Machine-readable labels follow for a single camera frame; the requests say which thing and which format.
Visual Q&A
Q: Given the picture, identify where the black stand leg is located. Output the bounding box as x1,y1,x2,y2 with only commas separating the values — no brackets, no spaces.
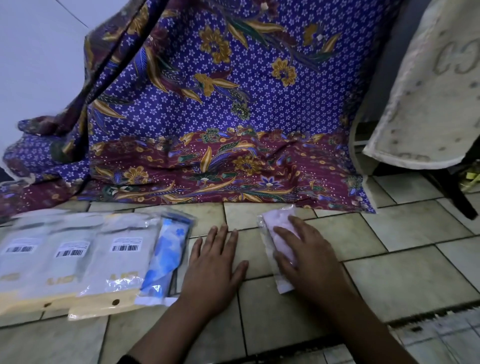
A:
425,144,480,221

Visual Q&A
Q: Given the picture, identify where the person's right forearm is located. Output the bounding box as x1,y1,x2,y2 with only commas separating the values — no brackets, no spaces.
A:
319,289,419,364

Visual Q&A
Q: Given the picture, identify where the purple floral batik cloth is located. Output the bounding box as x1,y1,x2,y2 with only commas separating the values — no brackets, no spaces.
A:
0,0,404,220

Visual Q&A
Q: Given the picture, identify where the grey packet with barcode label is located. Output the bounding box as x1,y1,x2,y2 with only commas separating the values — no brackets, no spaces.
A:
20,214,104,306
0,217,51,316
68,214,163,322

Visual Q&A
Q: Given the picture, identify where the blue patterned plastic packet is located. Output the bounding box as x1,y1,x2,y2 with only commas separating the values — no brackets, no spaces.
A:
134,210,196,307

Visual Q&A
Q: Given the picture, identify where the white hanging towel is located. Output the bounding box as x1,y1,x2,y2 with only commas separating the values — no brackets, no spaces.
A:
363,0,480,170

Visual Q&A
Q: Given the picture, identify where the person's left forearm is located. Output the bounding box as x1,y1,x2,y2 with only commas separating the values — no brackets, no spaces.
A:
125,302,222,364

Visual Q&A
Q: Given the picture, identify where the yellow-green bundle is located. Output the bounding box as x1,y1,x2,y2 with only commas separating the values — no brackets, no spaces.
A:
462,164,480,193

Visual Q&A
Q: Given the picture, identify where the person's left hand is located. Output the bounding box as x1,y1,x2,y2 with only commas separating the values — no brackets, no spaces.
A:
180,224,249,320

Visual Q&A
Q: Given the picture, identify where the pink clear plastic packet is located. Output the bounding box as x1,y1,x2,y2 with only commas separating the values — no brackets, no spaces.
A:
257,205,305,295

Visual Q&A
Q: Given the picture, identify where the person's right hand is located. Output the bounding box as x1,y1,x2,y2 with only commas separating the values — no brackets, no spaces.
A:
273,215,352,307

